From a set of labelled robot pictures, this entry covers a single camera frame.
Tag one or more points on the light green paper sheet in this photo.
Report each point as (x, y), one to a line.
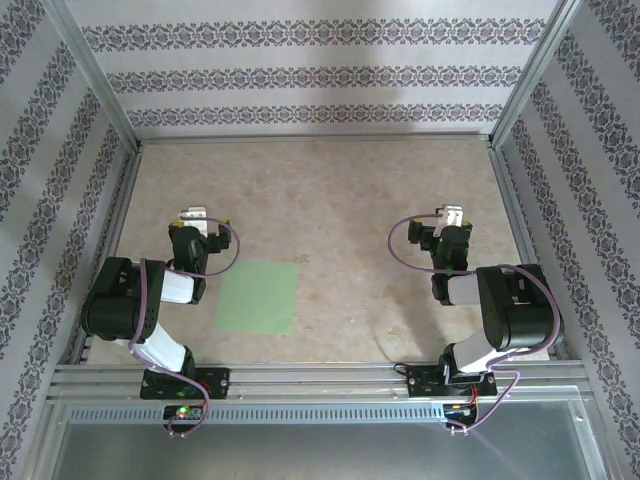
(257, 297)

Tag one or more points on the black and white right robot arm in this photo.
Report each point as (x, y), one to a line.
(520, 310)

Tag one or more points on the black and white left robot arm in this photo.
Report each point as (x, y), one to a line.
(120, 300)

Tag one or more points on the grey sheet metal panel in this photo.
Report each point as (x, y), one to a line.
(320, 455)

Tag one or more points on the small board with orange light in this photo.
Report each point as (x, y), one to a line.
(457, 410)

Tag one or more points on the small board with green light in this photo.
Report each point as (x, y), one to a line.
(182, 412)

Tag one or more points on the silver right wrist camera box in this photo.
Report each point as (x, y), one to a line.
(450, 216)

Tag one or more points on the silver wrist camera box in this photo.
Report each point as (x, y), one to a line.
(197, 216)
(450, 216)

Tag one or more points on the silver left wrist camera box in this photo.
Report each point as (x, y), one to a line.
(197, 216)

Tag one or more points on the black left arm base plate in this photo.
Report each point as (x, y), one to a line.
(220, 382)

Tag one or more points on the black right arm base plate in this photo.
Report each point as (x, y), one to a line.
(420, 385)

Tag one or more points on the aluminium frame post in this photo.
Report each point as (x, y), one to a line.
(95, 75)
(532, 75)

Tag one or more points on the wide aluminium frame rail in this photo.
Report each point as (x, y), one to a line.
(320, 382)

